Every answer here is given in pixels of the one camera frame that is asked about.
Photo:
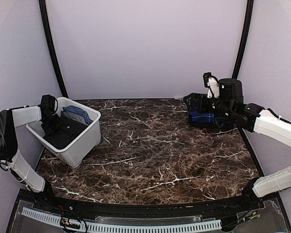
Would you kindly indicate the white slotted cable duct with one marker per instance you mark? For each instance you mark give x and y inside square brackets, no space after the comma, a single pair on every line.
[125,225]

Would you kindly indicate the black front rail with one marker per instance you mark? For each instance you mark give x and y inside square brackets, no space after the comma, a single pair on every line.
[86,209]

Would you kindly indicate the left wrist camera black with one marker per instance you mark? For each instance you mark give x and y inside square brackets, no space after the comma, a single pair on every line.
[48,104]

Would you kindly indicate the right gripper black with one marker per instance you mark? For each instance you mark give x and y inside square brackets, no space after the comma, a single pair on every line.
[194,101]

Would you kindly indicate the left black frame post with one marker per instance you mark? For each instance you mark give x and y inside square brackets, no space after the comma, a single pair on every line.
[51,47]

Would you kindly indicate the blue patterned shirt in bin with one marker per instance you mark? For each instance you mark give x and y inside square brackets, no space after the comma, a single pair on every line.
[77,114]

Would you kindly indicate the white plastic bin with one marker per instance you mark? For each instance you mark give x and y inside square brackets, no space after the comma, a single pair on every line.
[74,153]

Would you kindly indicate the blue plaid folded shirt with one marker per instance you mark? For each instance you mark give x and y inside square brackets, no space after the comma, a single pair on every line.
[197,117]

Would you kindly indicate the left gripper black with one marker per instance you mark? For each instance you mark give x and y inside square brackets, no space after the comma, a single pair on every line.
[47,129]

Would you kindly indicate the black frame post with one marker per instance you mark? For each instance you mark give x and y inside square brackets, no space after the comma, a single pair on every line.
[244,37]
[51,47]

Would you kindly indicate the black pinstriped long sleeve shirt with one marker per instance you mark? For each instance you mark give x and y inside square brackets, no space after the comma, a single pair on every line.
[64,132]

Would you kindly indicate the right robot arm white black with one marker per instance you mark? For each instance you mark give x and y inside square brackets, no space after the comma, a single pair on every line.
[224,104]

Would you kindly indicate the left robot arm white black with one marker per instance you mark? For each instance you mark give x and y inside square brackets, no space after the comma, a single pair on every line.
[11,158]

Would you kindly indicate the right black frame post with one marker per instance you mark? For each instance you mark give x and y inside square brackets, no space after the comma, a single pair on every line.
[244,37]

